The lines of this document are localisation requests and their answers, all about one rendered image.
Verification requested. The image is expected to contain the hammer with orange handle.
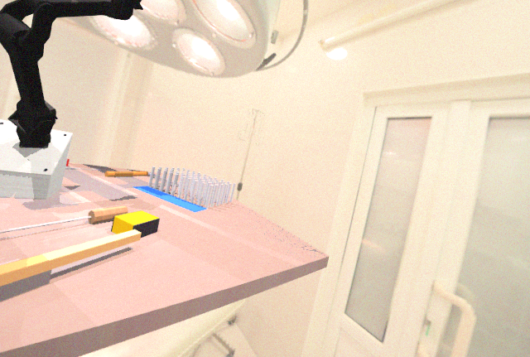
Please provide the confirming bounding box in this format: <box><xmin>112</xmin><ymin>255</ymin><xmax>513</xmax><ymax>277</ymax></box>
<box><xmin>105</xmin><ymin>171</ymin><xmax>151</xmax><ymax>177</ymax></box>

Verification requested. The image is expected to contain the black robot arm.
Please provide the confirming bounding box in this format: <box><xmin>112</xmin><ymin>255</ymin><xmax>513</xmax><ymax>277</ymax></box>
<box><xmin>0</xmin><ymin>0</ymin><xmax>143</xmax><ymax>148</ymax></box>

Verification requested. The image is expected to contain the blue flat strip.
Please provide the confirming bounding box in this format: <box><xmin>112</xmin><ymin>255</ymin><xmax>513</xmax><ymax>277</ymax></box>
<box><xmin>133</xmin><ymin>186</ymin><xmax>207</xmax><ymax>212</ymax></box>

